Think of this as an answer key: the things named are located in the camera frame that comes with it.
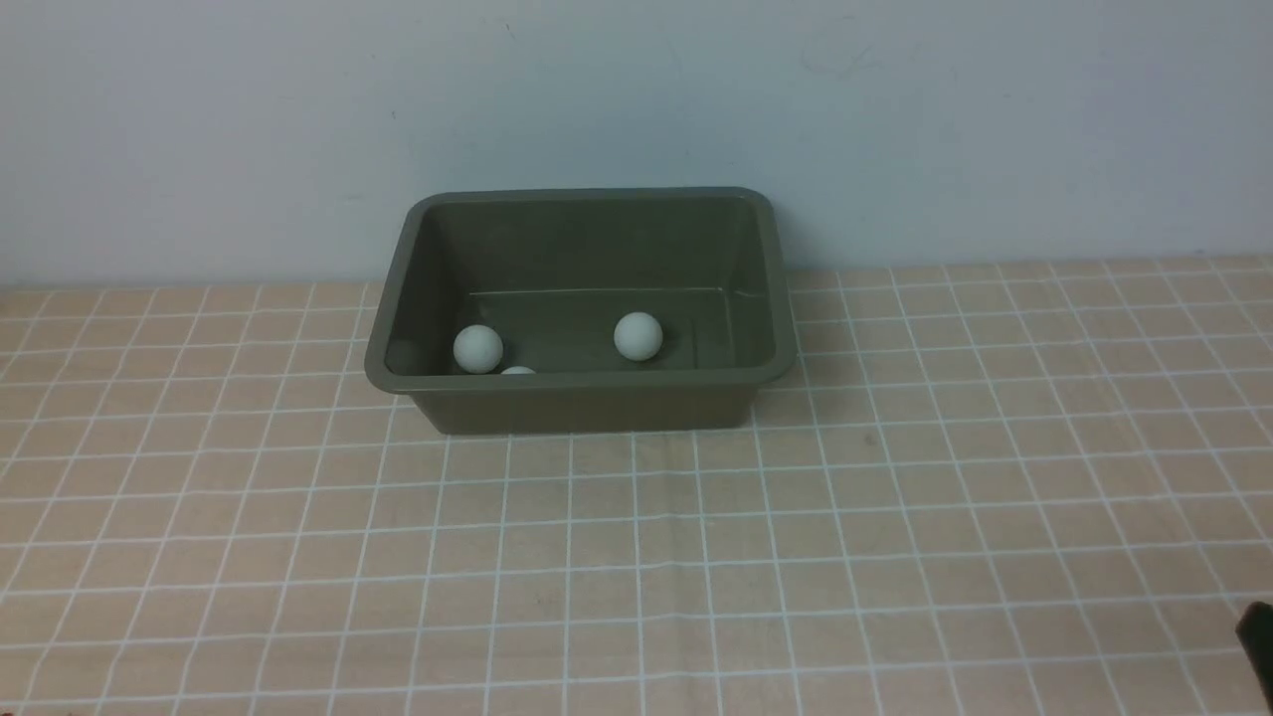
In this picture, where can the olive green plastic bin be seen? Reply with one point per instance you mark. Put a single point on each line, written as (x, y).
(552, 272)

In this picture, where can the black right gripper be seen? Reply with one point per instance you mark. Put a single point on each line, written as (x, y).
(1254, 633)

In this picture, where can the checkered beige tablecloth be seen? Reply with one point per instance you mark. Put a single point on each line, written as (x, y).
(1036, 489)

